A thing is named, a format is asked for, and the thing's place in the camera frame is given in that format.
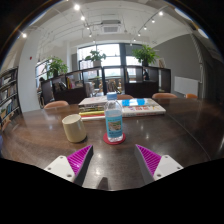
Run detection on potted green plants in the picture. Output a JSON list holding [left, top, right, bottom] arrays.
[[46, 44, 160, 78]]

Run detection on ceiling lights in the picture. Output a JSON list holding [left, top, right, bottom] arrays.
[[19, 3, 166, 39]]

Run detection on cream ceramic cup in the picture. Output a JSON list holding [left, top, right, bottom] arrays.
[[61, 113, 88, 144]]

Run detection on ceiling air conditioner unit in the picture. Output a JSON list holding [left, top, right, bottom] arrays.
[[99, 19, 123, 34]]

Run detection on person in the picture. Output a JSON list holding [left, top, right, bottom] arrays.
[[37, 76, 46, 93]]

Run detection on white wall panel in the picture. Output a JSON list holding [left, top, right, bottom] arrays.
[[173, 75, 200, 98]]

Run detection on orange chairs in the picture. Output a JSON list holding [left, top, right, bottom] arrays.
[[43, 92, 199, 110]]

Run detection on tall wall bookshelf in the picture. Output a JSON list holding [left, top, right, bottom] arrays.
[[0, 66, 22, 124]]

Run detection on dark low shelf unit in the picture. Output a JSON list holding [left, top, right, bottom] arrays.
[[39, 65, 172, 105]]

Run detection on flat round red coaster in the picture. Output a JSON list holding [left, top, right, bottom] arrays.
[[102, 132, 127, 146]]

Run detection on stack of colourful books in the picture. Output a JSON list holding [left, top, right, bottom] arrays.
[[77, 95, 109, 122]]

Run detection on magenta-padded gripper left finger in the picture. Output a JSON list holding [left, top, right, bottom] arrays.
[[43, 144, 95, 187]]

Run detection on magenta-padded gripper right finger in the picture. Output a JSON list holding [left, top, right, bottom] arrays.
[[134, 143, 184, 185]]

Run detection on clear water bottle blue cap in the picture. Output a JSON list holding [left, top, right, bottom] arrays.
[[104, 92, 124, 143]]

